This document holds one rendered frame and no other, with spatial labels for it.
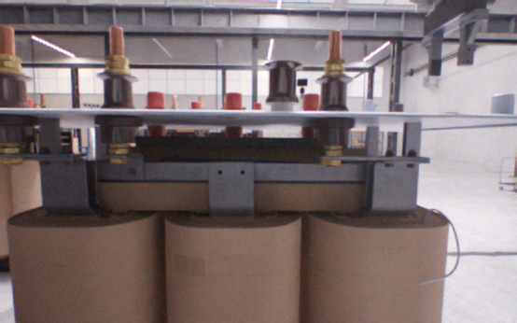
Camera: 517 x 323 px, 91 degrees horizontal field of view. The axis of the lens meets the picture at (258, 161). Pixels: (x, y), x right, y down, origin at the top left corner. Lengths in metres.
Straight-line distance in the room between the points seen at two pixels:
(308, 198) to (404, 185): 0.26
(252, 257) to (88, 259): 0.42
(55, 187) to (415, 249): 0.96
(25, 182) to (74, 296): 2.25
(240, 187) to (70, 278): 0.50
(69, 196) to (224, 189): 0.41
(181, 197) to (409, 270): 0.67
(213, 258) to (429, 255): 0.57
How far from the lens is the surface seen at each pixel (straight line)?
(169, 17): 9.68
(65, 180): 0.85
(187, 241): 0.73
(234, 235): 0.69
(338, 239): 0.76
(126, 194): 0.88
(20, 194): 3.10
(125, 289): 0.87
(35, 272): 0.92
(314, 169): 0.76
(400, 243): 0.80
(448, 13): 0.78
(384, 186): 0.78
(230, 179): 0.69
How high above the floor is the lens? 1.30
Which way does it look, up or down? 5 degrees down
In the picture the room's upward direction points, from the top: 1 degrees clockwise
